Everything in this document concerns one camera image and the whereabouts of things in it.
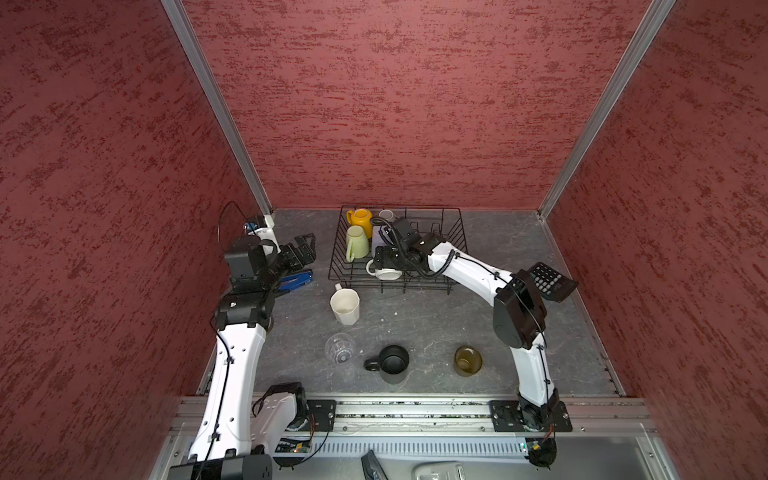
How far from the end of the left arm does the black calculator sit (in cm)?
77

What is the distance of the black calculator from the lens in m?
0.96

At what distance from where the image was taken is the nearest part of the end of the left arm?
0.62 metres
